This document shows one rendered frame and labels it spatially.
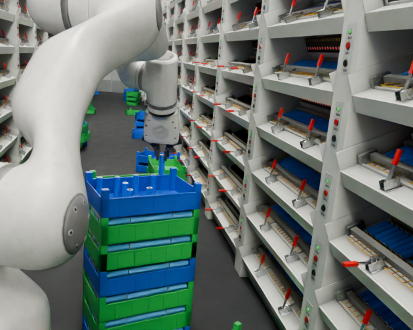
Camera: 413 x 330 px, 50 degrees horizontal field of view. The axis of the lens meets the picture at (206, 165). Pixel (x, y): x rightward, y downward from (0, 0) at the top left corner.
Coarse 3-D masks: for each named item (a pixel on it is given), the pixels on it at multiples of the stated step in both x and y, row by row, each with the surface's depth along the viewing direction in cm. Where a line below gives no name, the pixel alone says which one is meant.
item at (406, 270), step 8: (352, 232) 115; (360, 232) 113; (360, 240) 112; (368, 240) 108; (360, 248) 109; (376, 248) 104; (384, 248) 103; (392, 256) 100; (392, 264) 99; (400, 264) 96; (400, 272) 97; (408, 272) 93; (400, 280) 94; (408, 280) 92
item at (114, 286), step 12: (84, 252) 141; (84, 264) 142; (192, 264) 138; (96, 276) 128; (120, 276) 128; (132, 276) 129; (144, 276) 131; (156, 276) 133; (168, 276) 135; (180, 276) 137; (192, 276) 140; (96, 288) 129; (108, 288) 127; (120, 288) 128; (132, 288) 130; (144, 288) 132
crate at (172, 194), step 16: (144, 176) 145; (160, 176) 147; (176, 176) 148; (96, 192) 124; (112, 192) 141; (144, 192) 144; (160, 192) 146; (176, 192) 147; (192, 192) 132; (96, 208) 125; (112, 208) 121; (128, 208) 124; (144, 208) 126; (160, 208) 128; (176, 208) 131; (192, 208) 133
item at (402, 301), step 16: (368, 208) 118; (336, 224) 117; (352, 224) 117; (368, 224) 119; (336, 240) 117; (352, 240) 115; (336, 256) 116; (352, 256) 108; (368, 256) 106; (352, 272) 109; (368, 272) 101; (384, 272) 99; (368, 288) 102; (384, 288) 94; (400, 288) 93; (400, 304) 89
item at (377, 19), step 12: (372, 0) 104; (384, 0) 104; (396, 0) 103; (408, 0) 96; (372, 12) 101; (384, 12) 97; (396, 12) 93; (408, 12) 90; (372, 24) 103; (384, 24) 99; (396, 24) 95; (408, 24) 91
